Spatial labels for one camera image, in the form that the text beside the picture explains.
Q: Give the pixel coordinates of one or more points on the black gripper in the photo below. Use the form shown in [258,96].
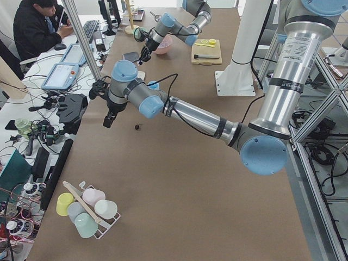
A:
[149,44]
[115,107]

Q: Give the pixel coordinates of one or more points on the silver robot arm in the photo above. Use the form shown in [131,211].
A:
[161,148]
[168,24]

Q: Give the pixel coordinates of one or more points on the pink bowl of ice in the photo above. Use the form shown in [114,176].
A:
[165,45]

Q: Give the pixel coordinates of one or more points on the metal ice scoop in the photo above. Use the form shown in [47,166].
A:
[157,17]

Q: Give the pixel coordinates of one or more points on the blue plastic cup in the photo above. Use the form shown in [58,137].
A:
[154,85]

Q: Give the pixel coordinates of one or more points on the white plastic cup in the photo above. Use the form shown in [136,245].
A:
[106,209]

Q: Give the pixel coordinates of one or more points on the yellow plastic cup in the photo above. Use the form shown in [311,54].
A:
[63,202]

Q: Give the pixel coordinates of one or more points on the grey plastic cup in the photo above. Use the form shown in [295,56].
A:
[74,209]

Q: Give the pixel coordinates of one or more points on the mint green plastic cup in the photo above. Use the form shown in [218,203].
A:
[85,225]

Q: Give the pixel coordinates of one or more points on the grey folded cloth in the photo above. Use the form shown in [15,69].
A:
[131,56]

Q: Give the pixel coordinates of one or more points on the cream rabbit serving tray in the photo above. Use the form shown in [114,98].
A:
[141,75]

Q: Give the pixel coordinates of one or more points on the wooden mug tree stand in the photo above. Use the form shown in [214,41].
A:
[129,29]

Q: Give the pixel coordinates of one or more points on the black foam gripper stand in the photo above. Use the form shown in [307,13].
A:
[70,111]

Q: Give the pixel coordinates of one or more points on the steel muddler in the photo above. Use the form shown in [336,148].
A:
[201,56]

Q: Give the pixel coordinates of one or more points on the yellow plastic knife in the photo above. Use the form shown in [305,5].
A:
[205,45]

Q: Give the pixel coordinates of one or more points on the wooden cutting board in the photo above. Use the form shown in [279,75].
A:
[206,51]

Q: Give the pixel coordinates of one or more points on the black keyboard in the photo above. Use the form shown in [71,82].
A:
[89,28]

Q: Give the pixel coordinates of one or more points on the blue teach pendant near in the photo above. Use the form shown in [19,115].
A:
[61,76]

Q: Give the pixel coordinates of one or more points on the blue teach pendant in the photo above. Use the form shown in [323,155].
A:
[74,54]
[61,76]

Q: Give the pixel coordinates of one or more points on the blue teach pendant far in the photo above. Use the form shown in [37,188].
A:
[74,54]

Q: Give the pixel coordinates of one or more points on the long black foam bar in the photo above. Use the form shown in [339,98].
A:
[55,175]

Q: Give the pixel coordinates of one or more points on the computer mouse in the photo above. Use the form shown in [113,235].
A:
[60,46]

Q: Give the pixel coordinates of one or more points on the green cutting mat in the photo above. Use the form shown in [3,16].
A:
[17,170]

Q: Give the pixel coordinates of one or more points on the tea bottle white cap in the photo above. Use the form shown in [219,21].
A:
[34,189]

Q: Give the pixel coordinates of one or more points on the seated person in black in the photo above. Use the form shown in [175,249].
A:
[39,26]

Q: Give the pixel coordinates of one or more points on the wooden rack handle rod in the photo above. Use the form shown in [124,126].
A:
[77,195]

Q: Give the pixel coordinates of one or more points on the white wire cup rack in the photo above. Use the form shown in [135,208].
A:
[105,224]

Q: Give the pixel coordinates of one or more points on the aluminium frame post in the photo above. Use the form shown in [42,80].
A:
[72,13]

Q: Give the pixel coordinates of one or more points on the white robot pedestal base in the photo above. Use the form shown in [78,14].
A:
[256,28]

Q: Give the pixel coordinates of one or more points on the copper wire bottle rack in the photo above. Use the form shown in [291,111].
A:
[18,205]

